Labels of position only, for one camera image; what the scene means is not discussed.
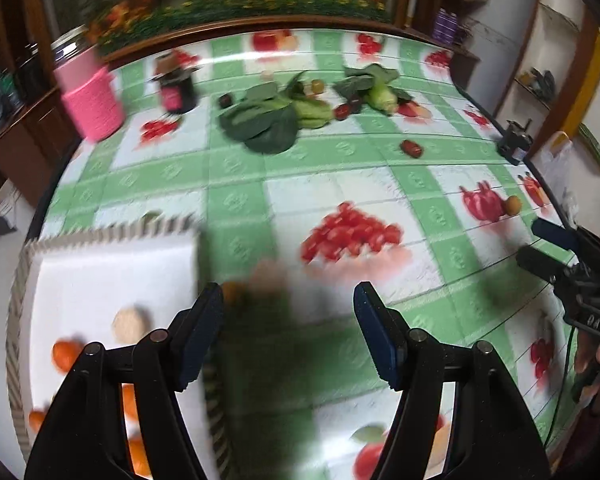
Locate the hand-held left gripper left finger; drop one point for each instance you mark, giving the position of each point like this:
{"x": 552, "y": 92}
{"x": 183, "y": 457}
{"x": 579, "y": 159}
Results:
{"x": 200, "y": 335}

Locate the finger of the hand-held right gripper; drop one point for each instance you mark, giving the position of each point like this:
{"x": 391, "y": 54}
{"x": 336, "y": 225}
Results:
{"x": 537, "y": 262}
{"x": 555, "y": 234}

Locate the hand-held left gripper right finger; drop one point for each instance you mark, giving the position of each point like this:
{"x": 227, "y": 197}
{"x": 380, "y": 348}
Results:
{"x": 375, "y": 335}

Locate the beige pressed cake piece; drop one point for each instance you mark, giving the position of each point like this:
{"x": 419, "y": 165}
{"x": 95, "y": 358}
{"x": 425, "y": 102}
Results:
{"x": 130, "y": 324}
{"x": 275, "y": 280}

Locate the orange mandarin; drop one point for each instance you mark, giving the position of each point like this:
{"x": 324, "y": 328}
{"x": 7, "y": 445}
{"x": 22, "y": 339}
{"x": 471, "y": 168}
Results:
{"x": 139, "y": 456}
{"x": 36, "y": 421}
{"x": 130, "y": 401}
{"x": 65, "y": 354}

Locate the striped cardboard box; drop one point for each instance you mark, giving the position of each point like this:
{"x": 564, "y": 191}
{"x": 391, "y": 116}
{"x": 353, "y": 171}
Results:
{"x": 105, "y": 270}

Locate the white plastic bag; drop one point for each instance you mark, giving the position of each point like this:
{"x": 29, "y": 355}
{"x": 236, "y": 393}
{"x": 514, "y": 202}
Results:
{"x": 555, "y": 160}

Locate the black clamp device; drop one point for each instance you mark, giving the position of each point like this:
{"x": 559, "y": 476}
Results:
{"x": 515, "y": 139}

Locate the dark tools on shelf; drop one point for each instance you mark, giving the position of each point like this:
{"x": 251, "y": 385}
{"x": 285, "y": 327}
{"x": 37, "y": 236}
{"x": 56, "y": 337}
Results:
{"x": 541, "y": 80}

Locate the red jujube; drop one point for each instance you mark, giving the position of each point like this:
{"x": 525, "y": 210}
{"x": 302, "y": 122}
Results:
{"x": 411, "y": 148}
{"x": 341, "y": 112}

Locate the dark green vegetable piece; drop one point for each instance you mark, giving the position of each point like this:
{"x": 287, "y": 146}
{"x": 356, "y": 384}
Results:
{"x": 404, "y": 95}

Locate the large dark green leaf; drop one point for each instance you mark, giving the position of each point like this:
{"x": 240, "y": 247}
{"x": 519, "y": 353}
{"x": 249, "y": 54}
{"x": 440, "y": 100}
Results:
{"x": 262, "y": 122}

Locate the pale-stemmed bok choy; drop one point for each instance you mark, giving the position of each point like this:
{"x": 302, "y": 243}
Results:
{"x": 377, "y": 90}

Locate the purple bottle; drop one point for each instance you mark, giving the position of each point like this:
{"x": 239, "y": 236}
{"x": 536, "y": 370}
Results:
{"x": 441, "y": 25}
{"x": 453, "y": 27}

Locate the green bok choy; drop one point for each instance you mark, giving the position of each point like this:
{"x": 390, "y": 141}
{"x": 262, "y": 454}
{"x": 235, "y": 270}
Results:
{"x": 312, "y": 109}

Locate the dark round fruit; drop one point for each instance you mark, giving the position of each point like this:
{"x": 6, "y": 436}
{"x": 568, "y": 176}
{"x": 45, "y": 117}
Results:
{"x": 225, "y": 100}

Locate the dark jar with cork lid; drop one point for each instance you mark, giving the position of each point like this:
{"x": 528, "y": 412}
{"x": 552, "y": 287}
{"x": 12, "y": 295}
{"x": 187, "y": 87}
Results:
{"x": 177, "y": 87}

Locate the green-brown jujube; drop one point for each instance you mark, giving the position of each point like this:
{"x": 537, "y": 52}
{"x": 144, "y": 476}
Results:
{"x": 317, "y": 86}

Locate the pink bottle with knitted sleeve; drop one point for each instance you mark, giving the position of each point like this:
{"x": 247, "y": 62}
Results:
{"x": 90, "y": 102}

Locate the wooden side cabinet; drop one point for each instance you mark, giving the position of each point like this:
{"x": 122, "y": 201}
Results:
{"x": 30, "y": 130}

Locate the artificial flower display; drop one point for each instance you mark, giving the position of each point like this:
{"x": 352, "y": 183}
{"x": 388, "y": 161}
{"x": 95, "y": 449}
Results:
{"x": 240, "y": 2}

